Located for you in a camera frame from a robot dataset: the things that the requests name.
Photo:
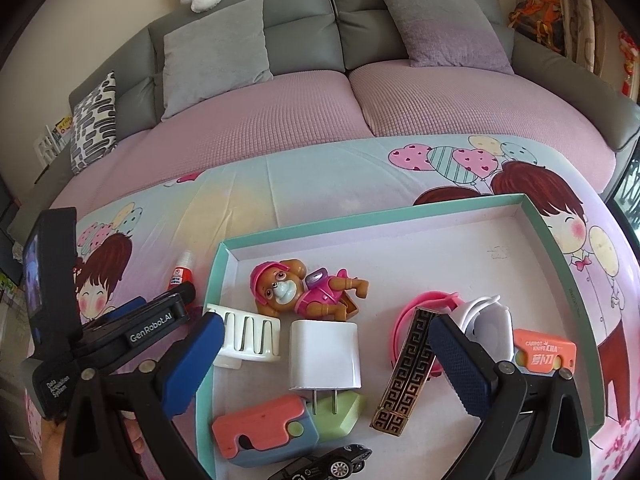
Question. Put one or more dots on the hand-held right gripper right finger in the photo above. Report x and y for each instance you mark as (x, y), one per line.
(462, 365)

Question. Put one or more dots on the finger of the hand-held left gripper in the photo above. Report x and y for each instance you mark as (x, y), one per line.
(125, 310)
(182, 295)

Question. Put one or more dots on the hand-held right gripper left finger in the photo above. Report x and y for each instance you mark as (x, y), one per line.
(195, 360)

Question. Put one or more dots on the red glue bottle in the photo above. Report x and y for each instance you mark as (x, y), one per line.
(177, 275)

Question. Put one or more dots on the white smart watch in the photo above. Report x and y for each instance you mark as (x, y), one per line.
(492, 330)

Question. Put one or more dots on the white slotted plastic holder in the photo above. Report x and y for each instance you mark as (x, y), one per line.
(245, 335)

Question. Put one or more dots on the black gold patterned comb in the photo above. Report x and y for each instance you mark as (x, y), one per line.
(405, 375)

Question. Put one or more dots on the pink smart watch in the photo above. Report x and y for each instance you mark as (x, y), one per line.
(425, 300)

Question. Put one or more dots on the small orange toy knife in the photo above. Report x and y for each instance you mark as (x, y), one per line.
(545, 350)

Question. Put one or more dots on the blue orange green toy knife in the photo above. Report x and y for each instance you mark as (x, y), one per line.
(260, 425)

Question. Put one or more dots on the pink brown pup toy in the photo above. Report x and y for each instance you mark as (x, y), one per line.
(280, 285)

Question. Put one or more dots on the teal cardboard box lid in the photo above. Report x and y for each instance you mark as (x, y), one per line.
(425, 250)

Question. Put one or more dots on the white charger plug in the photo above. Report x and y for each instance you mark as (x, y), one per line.
(325, 355)

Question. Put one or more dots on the black toy car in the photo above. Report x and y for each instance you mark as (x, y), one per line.
(325, 462)

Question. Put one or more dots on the person's left hand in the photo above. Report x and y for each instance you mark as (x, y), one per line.
(52, 445)

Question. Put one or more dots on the green printed box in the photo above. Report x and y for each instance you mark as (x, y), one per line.
(10, 292)

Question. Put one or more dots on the white magazine rack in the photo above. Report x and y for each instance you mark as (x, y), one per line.
(50, 142)

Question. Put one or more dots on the black white patterned pillow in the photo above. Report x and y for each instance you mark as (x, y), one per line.
(92, 120)

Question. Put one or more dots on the pink printed blanket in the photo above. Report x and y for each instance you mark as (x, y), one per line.
(300, 180)

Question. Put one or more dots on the pink sofa seat cover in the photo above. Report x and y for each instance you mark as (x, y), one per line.
(475, 100)
(250, 115)

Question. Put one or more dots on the plain grey pillow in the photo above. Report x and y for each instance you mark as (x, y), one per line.
(215, 55)

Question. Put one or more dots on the dark glass door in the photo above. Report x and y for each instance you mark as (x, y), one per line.
(631, 185)

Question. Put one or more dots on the grey sofa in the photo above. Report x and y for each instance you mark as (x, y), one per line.
(300, 5)

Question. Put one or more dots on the grey and purple pillow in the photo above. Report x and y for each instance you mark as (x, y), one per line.
(440, 30)

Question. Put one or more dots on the red hanging decoration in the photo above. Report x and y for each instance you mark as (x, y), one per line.
(629, 60)

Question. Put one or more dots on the orange printed bag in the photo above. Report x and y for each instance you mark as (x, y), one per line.
(542, 20)

